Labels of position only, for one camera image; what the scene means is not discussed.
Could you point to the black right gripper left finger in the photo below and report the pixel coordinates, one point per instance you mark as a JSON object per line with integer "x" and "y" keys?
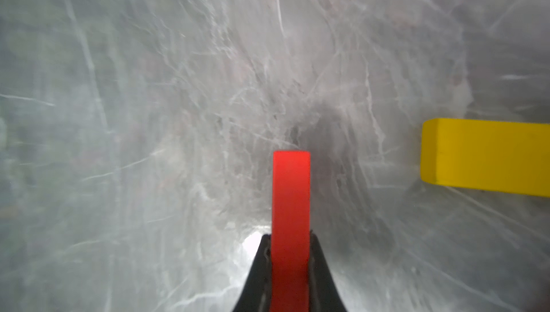
{"x": 256, "y": 294}

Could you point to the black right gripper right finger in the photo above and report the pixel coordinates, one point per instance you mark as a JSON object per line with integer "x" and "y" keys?
{"x": 323, "y": 293}

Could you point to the red block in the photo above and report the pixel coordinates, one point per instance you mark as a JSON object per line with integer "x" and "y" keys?
{"x": 290, "y": 231}

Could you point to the yellow block far left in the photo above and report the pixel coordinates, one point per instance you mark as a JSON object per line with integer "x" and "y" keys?
{"x": 507, "y": 157}

